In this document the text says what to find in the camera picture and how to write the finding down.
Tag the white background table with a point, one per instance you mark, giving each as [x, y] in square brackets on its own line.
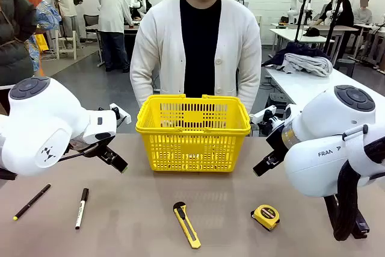
[288, 35]

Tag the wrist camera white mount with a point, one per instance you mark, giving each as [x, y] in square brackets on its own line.
[115, 110]
[269, 109]

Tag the yellow black utility knife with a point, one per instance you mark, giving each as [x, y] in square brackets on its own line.
[185, 224]

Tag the grey folded garment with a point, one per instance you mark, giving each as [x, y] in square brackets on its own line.
[309, 64]

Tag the large white table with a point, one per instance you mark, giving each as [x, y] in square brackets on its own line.
[300, 85]

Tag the round grey stool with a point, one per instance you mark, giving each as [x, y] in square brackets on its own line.
[344, 64]

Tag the person's right forearm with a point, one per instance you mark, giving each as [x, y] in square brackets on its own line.
[141, 88]

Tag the black step stool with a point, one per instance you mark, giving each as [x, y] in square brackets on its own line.
[276, 100]

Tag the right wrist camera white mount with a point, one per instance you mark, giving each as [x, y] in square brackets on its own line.
[269, 109]

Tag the person in white t-shirt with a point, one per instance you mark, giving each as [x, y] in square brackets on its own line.
[68, 1]

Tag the person in black top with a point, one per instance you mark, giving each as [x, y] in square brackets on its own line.
[346, 13]

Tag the person's left forearm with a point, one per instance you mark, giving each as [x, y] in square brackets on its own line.
[249, 88]

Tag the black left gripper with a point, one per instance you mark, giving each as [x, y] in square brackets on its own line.
[90, 148]

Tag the seated person grey top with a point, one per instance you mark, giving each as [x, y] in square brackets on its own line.
[363, 13]

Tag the white marker black cap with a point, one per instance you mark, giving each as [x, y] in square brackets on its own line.
[81, 209]

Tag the black pen yellow tip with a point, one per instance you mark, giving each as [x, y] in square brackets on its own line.
[33, 201]

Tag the yellow tape measure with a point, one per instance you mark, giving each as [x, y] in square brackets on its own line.
[266, 215]

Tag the yellow plastic shopping basket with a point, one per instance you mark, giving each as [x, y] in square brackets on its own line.
[194, 148]

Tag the person in dark orange jacket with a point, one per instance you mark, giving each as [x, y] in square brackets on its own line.
[15, 28]

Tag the person white shirt dark jeans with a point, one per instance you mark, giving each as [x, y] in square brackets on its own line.
[114, 13]

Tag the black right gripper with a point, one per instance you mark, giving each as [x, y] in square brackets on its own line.
[276, 144]

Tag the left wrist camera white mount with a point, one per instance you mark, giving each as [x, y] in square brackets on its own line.
[115, 110]

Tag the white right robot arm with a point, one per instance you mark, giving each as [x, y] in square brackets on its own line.
[316, 163]

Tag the black tripod stand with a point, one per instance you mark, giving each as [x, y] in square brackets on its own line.
[302, 13]
[334, 22]

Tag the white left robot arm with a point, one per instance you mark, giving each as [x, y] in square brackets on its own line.
[45, 118]

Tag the person in white cardigan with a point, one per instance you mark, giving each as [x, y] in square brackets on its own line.
[162, 43]

